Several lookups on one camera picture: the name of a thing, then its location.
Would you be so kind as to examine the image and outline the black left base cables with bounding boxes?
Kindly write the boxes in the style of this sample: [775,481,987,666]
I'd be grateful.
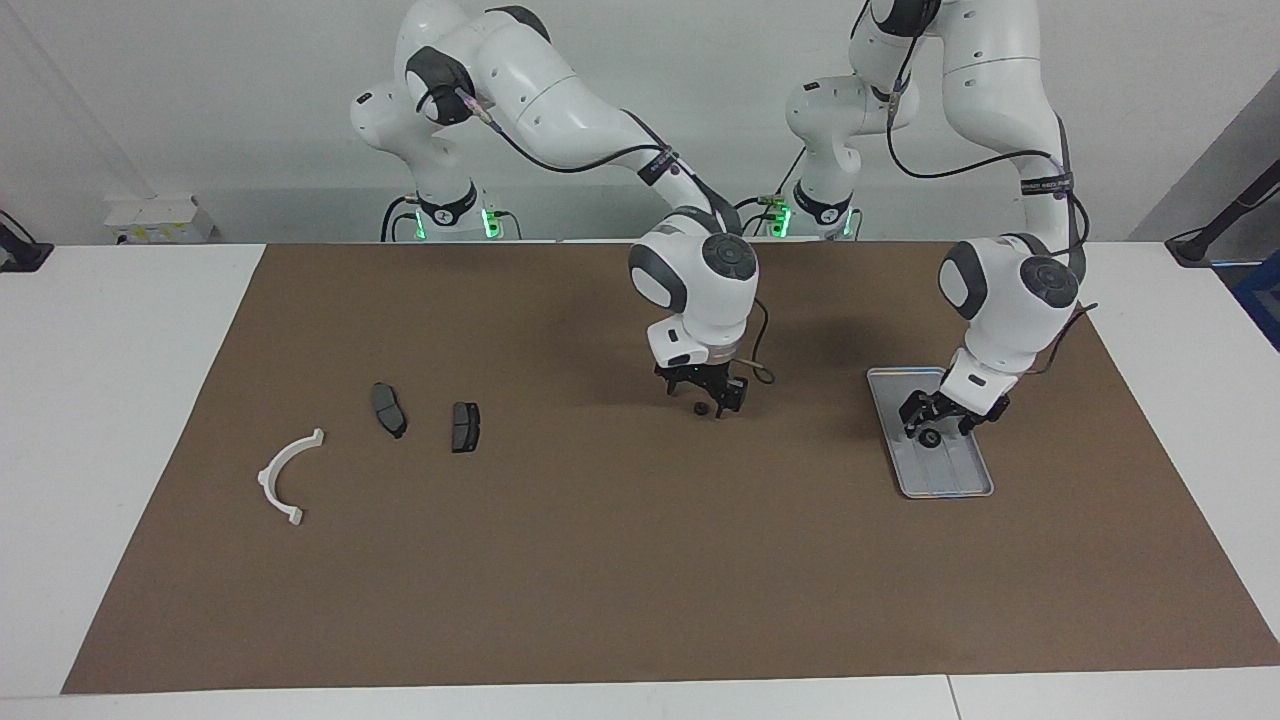
[733,150,807,239]

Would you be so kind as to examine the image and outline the black right base cables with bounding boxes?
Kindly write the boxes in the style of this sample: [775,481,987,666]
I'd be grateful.
[380,195,423,242]

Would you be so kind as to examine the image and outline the curved dark brake pad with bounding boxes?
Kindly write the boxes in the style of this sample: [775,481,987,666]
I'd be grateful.
[371,383,409,440]

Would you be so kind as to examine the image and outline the black base cables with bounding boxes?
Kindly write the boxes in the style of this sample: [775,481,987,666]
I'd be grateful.
[733,150,807,239]
[380,195,423,242]

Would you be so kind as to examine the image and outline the white curved plastic bracket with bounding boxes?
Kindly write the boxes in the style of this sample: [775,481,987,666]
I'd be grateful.
[257,428,326,527]

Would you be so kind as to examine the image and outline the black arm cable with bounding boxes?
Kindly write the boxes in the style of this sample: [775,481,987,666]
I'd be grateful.
[455,88,777,387]
[850,0,1099,376]

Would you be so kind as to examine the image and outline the brown table mat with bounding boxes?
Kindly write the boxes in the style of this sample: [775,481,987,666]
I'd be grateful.
[62,240,1280,695]

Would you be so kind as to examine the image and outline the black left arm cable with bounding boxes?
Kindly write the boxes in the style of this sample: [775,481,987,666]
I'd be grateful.
[850,0,1099,376]

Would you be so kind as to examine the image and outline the silver metal tray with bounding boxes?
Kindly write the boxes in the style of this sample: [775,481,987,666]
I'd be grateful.
[866,367,995,499]

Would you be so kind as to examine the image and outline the blue crate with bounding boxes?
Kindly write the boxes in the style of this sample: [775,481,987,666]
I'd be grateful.
[1232,255,1280,351]

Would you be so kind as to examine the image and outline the black table clamp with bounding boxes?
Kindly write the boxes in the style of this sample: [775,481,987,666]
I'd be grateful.
[0,210,54,273]

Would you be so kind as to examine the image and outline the white box with yellow labels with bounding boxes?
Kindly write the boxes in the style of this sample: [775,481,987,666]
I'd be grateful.
[104,195,217,245]

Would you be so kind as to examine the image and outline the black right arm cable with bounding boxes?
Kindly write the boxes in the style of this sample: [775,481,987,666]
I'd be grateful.
[455,88,777,387]

